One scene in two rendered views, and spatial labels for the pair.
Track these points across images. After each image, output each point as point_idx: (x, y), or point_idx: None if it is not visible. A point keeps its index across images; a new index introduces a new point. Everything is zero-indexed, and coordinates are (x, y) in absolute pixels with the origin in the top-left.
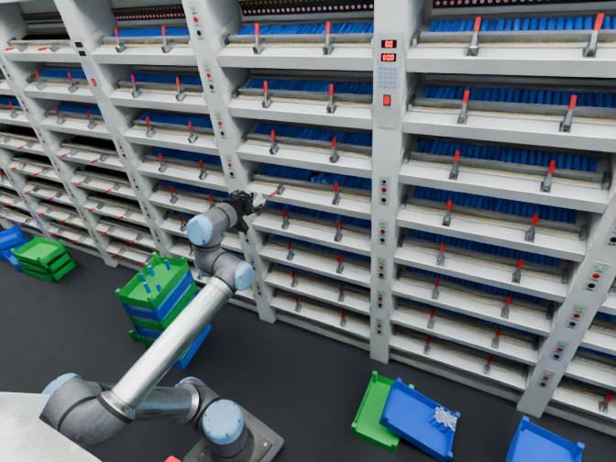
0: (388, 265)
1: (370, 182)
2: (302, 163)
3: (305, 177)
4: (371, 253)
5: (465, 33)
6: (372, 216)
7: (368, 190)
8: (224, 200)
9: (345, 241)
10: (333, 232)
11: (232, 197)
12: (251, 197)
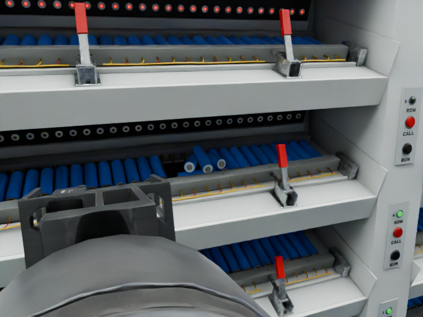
0: (398, 314)
1: (310, 146)
2: (203, 97)
3: (160, 171)
4: (369, 302)
5: None
6: (379, 202)
7: (327, 156)
8: (53, 225)
9: (301, 305)
10: (257, 297)
11: (96, 199)
12: (157, 204)
